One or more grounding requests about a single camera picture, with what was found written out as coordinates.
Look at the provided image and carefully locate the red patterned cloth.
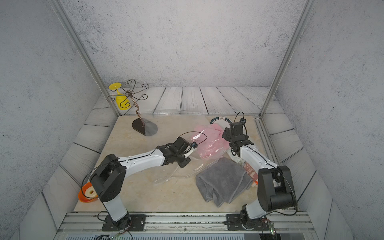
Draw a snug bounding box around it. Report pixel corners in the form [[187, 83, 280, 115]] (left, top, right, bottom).
[[238, 159, 259, 187]]

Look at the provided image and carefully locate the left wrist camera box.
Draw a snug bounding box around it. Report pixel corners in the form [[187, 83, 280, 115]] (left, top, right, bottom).
[[184, 142, 198, 158]]

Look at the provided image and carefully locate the pink fluffy towel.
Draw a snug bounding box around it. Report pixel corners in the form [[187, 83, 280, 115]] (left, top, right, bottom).
[[191, 124, 230, 160]]

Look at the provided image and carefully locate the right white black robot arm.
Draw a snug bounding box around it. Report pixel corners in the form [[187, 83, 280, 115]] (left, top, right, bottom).
[[222, 118, 297, 224]]

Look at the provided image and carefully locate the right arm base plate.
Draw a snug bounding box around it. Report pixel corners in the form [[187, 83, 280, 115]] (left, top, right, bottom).
[[224, 214, 270, 231]]

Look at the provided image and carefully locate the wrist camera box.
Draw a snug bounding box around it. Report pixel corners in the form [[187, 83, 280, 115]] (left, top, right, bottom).
[[239, 118, 247, 125], [184, 142, 198, 158]]

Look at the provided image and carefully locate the yellow plastic goblet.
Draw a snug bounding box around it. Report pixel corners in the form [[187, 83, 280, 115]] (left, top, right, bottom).
[[109, 83, 131, 111]]

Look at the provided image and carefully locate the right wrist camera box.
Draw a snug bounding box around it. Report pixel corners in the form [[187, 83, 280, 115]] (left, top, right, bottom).
[[239, 118, 247, 125]]

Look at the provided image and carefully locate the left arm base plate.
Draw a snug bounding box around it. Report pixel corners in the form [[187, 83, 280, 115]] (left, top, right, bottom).
[[102, 214, 147, 232]]

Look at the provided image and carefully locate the orange bowl with white ring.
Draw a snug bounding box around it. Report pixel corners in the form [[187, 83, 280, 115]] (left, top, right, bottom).
[[78, 182, 99, 203]]

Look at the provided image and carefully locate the clear plastic vacuum bag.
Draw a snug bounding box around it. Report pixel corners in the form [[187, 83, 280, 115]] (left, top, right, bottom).
[[154, 112, 233, 185]]

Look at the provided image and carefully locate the grey folded towel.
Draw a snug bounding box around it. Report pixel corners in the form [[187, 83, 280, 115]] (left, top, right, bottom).
[[196, 158, 253, 208]]

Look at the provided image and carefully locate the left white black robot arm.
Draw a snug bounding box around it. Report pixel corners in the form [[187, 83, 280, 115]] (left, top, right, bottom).
[[90, 137, 198, 223]]

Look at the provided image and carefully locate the brown wire jewellery stand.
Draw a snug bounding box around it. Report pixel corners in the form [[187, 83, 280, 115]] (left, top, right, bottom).
[[107, 80, 158, 137]]

